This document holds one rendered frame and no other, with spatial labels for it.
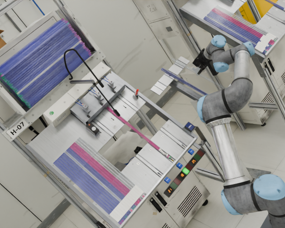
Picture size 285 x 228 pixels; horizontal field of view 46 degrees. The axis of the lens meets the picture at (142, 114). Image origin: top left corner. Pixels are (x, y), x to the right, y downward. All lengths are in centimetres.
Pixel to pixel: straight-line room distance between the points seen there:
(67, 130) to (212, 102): 91
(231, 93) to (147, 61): 272
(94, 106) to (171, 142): 50
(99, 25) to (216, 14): 165
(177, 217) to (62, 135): 100
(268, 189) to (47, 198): 273
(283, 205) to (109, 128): 104
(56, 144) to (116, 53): 211
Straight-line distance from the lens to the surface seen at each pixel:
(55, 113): 198
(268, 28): 260
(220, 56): 184
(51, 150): 198
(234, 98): 147
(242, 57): 172
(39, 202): 375
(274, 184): 144
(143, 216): 228
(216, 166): 216
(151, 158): 192
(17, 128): 200
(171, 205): 239
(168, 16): 272
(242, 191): 147
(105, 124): 200
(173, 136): 198
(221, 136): 149
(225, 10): 263
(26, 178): 364
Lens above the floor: 179
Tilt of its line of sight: 24 degrees down
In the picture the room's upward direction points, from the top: 36 degrees counter-clockwise
